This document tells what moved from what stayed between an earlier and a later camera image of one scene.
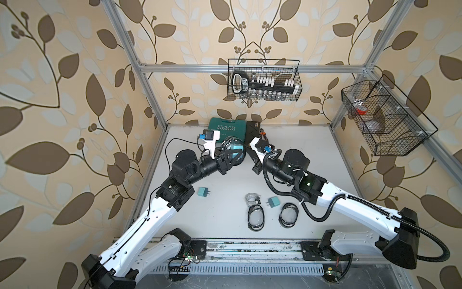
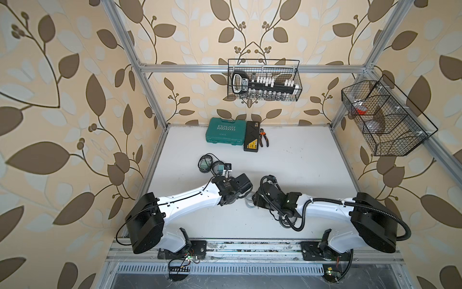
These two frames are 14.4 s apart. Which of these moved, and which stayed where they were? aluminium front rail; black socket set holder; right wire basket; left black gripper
Moved: left black gripper
Stayed: aluminium front rail; right wire basket; black socket set holder
